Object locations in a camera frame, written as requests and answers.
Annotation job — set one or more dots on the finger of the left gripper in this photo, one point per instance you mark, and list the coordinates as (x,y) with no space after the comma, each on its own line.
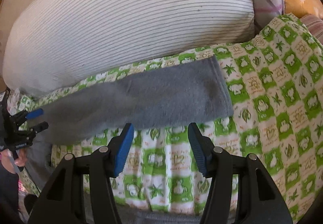
(36,127)
(29,115)

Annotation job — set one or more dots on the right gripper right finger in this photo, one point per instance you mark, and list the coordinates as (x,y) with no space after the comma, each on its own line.
(202,148)

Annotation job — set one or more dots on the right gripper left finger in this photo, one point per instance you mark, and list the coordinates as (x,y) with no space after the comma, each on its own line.
(118,149)

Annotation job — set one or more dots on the grey sweatpants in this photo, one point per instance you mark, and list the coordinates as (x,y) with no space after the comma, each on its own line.
(166,97)

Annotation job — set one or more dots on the black left sleeve forearm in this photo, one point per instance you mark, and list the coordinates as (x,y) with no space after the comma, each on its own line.
(9,197)

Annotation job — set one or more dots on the person's left hand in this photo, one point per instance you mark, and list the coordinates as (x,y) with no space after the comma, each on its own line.
(20,161)

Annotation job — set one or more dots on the white striped large pillow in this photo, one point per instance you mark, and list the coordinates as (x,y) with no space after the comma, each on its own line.
(57,43)

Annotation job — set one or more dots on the green frog patterned bedsheet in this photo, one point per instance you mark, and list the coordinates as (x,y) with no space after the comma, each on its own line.
(275,84)

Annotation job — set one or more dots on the striped maroon pillow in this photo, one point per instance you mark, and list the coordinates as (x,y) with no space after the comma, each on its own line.
(314,25)

